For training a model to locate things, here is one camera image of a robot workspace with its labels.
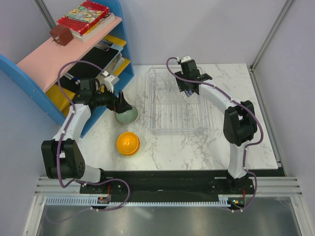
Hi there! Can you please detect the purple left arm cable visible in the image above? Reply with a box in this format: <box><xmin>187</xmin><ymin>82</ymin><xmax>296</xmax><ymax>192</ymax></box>
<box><xmin>44</xmin><ymin>60</ymin><xmax>131</xmax><ymax>223</ymax></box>

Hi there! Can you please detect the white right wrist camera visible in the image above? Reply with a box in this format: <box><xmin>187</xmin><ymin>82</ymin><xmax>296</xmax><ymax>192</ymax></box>
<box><xmin>179</xmin><ymin>56</ymin><xmax>191</xmax><ymax>64</ymax></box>

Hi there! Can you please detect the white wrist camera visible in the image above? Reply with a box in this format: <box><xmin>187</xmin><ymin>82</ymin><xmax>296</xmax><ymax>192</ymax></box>
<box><xmin>179</xmin><ymin>56</ymin><xmax>191</xmax><ymax>64</ymax></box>
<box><xmin>104</xmin><ymin>75</ymin><xmax>120</xmax><ymax>93</ymax></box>

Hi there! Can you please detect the white wire dish rack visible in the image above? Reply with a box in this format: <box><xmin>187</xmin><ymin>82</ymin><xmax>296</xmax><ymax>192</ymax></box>
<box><xmin>147</xmin><ymin>67</ymin><xmax>209</xmax><ymax>135</ymax></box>

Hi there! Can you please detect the yellow-orange plastic bowl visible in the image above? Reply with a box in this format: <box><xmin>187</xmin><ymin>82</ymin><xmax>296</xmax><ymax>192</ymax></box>
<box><xmin>116</xmin><ymin>132</ymin><xmax>140</xmax><ymax>156</ymax></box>

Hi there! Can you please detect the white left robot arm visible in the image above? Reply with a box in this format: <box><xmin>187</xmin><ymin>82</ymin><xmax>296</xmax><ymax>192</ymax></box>
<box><xmin>41</xmin><ymin>75</ymin><xmax>132</xmax><ymax>193</ymax></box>

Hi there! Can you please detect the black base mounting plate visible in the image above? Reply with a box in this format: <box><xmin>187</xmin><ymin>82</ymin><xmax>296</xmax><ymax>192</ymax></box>
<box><xmin>80</xmin><ymin>170</ymin><xmax>254</xmax><ymax>202</ymax></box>

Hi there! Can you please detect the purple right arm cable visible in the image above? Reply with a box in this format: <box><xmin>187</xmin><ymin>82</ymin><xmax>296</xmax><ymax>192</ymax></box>
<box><xmin>166</xmin><ymin>57</ymin><xmax>264</xmax><ymax>213</ymax></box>

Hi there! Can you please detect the red cover book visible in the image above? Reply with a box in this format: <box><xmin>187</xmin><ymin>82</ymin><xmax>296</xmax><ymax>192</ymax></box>
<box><xmin>57</xmin><ymin>0</ymin><xmax>111</xmax><ymax>36</ymax></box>

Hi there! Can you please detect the green celadon ceramic bowl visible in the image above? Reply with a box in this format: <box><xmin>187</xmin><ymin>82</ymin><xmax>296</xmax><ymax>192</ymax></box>
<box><xmin>116</xmin><ymin>105</ymin><xmax>138</xmax><ymax>124</ymax></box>

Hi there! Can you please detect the black clipboard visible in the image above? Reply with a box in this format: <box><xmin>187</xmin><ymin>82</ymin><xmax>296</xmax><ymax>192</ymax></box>
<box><xmin>60</xmin><ymin>47</ymin><xmax>119</xmax><ymax>93</ymax></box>

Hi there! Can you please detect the white thick book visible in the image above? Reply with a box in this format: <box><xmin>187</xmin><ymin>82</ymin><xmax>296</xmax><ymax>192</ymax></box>
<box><xmin>72</xmin><ymin>13</ymin><xmax>115</xmax><ymax>43</ymax></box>

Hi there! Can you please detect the red patterned ceramic bowl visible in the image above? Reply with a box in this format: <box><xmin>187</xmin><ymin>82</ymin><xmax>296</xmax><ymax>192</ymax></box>
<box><xmin>184</xmin><ymin>89</ymin><xmax>194</xmax><ymax>97</ymax></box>

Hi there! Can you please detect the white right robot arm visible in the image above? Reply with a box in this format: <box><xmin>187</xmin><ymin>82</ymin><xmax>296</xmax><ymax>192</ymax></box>
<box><xmin>175</xmin><ymin>56</ymin><xmax>257</xmax><ymax>194</ymax></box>

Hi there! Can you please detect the blue pink shelf unit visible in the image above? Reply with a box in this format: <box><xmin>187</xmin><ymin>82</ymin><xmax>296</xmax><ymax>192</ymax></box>
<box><xmin>0</xmin><ymin>0</ymin><xmax>127</xmax><ymax>125</ymax></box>

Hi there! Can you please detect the white slotted cable duct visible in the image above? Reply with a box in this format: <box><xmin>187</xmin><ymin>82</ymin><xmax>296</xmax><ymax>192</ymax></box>
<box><xmin>45</xmin><ymin>195</ymin><xmax>231</xmax><ymax>207</ymax></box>

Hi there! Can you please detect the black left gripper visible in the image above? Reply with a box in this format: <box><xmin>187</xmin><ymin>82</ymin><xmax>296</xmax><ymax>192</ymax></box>
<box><xmin>93</xmin><ymin>84</ymin><xmax>132</xmax><ymax>114</ymax></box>

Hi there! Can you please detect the spiral notebook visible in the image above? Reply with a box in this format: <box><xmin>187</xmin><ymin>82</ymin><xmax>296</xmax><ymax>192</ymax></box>
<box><xmin>104</xmin><ymin>53</ymin><xmax>125</xmax><ymax>75</ymax></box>

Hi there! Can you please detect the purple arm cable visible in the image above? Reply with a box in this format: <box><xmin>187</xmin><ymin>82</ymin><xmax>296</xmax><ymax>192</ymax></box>
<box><xmin>44</xmin><ymin>60</ymin><xmax>131</xmax><ymax>223</ymax></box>
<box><xmin>166</xmin><ymin>57</ymin><xmax>264</xmax><ymax>213</ymax></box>

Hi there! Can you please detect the brown wooden cube box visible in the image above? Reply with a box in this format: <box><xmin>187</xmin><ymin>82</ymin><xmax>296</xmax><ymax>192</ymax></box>
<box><xmin>50</xmin><ymin>25</ymin><xmax>74</xmax><ymax>46</ymax></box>

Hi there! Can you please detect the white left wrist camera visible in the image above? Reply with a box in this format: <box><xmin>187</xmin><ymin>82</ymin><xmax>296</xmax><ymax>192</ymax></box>
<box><xmin>104</xmin><ymin>75</ymin><xmax>120</xmax><ymax>93</ymax></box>

